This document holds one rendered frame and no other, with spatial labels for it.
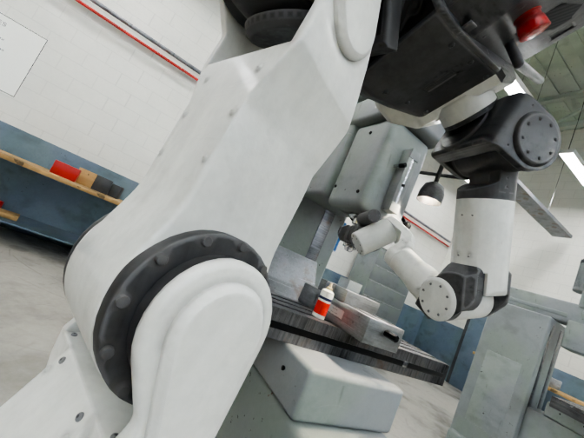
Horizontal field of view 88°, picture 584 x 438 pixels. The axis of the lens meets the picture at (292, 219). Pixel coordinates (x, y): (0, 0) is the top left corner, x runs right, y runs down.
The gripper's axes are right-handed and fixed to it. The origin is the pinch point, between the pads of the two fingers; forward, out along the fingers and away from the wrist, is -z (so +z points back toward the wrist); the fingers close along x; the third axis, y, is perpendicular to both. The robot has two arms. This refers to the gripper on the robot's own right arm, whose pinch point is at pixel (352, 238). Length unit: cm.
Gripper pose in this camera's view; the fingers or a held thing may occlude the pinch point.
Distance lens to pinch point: 103.7
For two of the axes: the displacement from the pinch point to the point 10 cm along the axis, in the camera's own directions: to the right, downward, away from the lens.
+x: -9.1, -4.1, -0.4
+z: 0.9, -1.0, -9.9
